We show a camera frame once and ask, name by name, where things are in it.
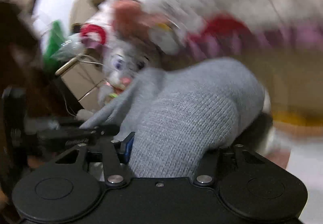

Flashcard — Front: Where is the beige nightstand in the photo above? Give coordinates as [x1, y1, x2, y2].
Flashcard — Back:
[55, 57, 108, 109]

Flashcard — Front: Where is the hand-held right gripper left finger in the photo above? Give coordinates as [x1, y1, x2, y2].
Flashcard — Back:
[54, 132, 136, 187]

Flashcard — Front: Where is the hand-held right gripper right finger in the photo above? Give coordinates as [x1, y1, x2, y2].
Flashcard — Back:
[193, 144, 266, 187]

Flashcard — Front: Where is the white plush toy tag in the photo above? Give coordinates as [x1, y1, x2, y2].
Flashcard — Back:
[149, 23, 180, 54]

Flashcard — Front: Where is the white folded garment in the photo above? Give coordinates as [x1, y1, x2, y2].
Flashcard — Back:
[261, 88, 290, 154]

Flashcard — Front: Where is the grey plush bunny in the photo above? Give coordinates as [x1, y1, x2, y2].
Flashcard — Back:
[97, 0, 182, 114]

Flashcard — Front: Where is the wooden drawer cabinet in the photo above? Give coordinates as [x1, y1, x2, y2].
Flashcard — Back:
[0, 2, 84, 123]

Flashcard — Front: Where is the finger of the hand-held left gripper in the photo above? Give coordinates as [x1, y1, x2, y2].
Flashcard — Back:
[35, 129, 102, 147]
[53, 116, 120, 131]

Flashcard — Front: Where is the clear plastic bag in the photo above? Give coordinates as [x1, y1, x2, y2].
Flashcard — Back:
[52, 33, 86, 61]

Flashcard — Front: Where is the dark brown folded sweater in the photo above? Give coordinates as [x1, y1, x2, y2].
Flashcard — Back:
[227, 110, 274, 150]

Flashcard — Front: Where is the beige bed base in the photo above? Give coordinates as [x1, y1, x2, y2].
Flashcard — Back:
[161, 45, 323, 124]

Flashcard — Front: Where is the grey knit sweater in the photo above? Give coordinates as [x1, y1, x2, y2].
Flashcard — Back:
[81, 57, 265, 179]

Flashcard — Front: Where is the green plastic bag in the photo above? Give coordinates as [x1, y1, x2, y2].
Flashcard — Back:
[42, 20, 66, 73]

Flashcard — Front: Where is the white charging cable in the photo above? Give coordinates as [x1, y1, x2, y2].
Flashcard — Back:
[63, 54, 105, 116]

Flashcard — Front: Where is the checkered panda rug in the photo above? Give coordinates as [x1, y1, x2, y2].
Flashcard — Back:
[265, 123, 323, 216]

